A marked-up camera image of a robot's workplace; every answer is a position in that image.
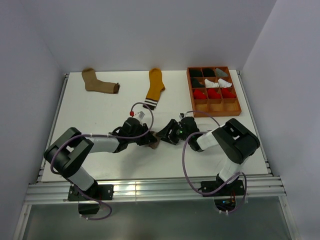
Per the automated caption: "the red rolled sock left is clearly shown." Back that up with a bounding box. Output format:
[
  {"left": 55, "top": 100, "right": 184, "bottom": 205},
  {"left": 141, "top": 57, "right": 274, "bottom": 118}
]
[{"left": 193, "top": 89, "right": 207, "bottom": 100}]

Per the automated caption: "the red rolled sock middle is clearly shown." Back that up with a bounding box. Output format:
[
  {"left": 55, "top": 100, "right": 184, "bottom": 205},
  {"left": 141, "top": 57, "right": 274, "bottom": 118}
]
[{"left": 207, "top": 88, "right": 221, "bottom": 99}]

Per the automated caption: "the aluminium frame rail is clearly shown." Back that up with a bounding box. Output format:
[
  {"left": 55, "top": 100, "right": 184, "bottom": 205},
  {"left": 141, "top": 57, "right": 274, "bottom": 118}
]
[{"left": 23, "top": 176, "right": 287, "bottom": 205}]

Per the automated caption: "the black rolled sock back-left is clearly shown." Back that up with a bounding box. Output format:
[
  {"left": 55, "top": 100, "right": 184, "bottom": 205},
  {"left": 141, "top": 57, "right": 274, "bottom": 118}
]
[{"left": 189, "top": 69, "right": 203, "bottom": 78}]

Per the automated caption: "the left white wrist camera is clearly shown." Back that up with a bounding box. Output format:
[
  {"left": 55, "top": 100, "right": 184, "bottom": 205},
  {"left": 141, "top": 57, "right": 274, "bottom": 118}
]
[{"left": 129, "top": 111, "right": 145, "bottom": 125}]

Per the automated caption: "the tan sock with red cuff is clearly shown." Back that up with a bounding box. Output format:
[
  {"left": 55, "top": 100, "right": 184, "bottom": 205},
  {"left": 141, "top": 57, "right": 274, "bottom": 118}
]
[{"left": 147, "top": 131, "right": 161, "bottom": 150}]

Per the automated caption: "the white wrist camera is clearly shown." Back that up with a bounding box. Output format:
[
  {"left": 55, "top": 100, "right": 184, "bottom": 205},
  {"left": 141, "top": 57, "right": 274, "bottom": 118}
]
[
  {"left": 129, "top": 111, "right": 145, "bottom": 125},
  {"left": 179, "top": 112, "right": 188, "bottom": 120}
]

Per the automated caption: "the orange compartment organizer box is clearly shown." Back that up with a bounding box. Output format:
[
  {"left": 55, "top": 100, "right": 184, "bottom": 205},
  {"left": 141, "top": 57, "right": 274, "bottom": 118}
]
[{"left": 186, "top": 66, "right": 242, "bottom": 118}]

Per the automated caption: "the red rolled sock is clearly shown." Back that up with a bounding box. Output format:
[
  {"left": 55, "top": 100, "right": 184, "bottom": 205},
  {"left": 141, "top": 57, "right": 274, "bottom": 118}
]
[
  {"left": 207, "top": 88, "right": 221, "bottom": 99},
  {"left": 220, "top": 88, "right": 236, "bottom": 99},
  {"left": 193, "top": 89, "right": 207, "bottom": 100}
]

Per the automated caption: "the black rolled sock middle-left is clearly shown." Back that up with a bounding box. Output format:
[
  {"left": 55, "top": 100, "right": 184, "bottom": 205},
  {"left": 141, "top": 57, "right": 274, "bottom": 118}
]
[{"left": 190, "top": 78, "right": 205, "bottom": 88}]

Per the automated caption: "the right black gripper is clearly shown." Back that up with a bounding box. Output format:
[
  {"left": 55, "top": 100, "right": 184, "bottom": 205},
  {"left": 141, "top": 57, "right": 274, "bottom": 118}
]
[{"left": 156, "top": 118, "right": 191, "bottom": 145}]

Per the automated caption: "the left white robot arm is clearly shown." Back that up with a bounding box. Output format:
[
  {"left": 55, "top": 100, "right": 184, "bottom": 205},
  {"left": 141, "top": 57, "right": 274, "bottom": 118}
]
[{"left": 43, "top": 117, "right": 158, "bottom": 200}]

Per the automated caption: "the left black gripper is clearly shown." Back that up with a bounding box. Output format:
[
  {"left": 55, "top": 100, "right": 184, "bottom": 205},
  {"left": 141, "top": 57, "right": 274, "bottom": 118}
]
[{"left": 127, "top": 123, "right": 157, "bottom": 146}]

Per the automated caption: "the black rolled sock back-middle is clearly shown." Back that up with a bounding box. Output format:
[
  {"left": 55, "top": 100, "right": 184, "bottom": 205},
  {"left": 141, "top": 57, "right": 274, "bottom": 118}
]
[{"left": 202, "top": 68, "right": 216, "bottom": 77}]

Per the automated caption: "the white rolled sock middle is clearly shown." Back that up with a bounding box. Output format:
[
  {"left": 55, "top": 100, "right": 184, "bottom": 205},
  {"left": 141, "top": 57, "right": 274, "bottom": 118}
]
[{"left": 204, "top": 79, "right": 220, "bottom": 88}]

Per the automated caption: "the brown sock on table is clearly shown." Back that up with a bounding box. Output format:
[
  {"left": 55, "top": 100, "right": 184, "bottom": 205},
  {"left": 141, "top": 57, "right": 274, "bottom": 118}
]
[{"left": 81, "top": 68, "right": 120, "bottom": 94}]

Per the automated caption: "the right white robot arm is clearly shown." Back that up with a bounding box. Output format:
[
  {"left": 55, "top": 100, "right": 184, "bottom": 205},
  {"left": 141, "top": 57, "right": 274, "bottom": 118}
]
[{"left": 156, "top": 116, "right": 261, "bottom": 195}]

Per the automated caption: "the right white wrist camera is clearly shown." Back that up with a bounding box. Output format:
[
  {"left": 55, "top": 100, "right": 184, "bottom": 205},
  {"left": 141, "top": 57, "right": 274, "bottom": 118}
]
[{"left": 179, "top": 112, "right": 188, "bottom": 120}]

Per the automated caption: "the red rolled sock right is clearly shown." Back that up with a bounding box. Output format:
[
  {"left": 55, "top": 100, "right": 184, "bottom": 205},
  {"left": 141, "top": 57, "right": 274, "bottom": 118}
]
[{"left": 220, "top": 88, "right": 236, "bottom": 99}]

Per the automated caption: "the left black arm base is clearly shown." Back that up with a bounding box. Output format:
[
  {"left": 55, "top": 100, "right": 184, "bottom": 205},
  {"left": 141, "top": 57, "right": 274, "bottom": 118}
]
[{"left": 67, "top": 183, "right": 114, "bottom": 220}]

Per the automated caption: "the white rolled sock right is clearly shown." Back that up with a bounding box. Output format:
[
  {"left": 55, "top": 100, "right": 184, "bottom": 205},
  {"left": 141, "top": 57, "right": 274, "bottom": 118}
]
[{"left": 218, "top": 78, "right": 233, "bottom": 88}]

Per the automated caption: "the mustard yellow striped sock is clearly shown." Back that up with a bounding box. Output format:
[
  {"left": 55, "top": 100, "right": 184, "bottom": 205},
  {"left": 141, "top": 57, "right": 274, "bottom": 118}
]
[{"left": 144, "top": 68, "right": 166, "bottom": 110}]

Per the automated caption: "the white rolled sock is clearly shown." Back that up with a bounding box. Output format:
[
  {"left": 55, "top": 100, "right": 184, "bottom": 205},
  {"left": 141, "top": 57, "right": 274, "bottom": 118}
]
[
  {"left": 218, "top": 78, "right": 233, "bottom": 88},
  {"left": 204, "top": 79, "right": 220, "bottom": 88}
]

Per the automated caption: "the grey rolled sock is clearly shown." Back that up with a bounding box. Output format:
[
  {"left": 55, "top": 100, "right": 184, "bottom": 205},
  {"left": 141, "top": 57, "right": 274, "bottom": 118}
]
[{"left": 215, "top": 68, "right": 229, "bottom": 77}]

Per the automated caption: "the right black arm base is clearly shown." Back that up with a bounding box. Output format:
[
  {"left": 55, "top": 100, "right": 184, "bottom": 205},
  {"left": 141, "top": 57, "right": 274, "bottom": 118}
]
[{"left": 198, "top": 179, "right": 247, "bottom": 213}]

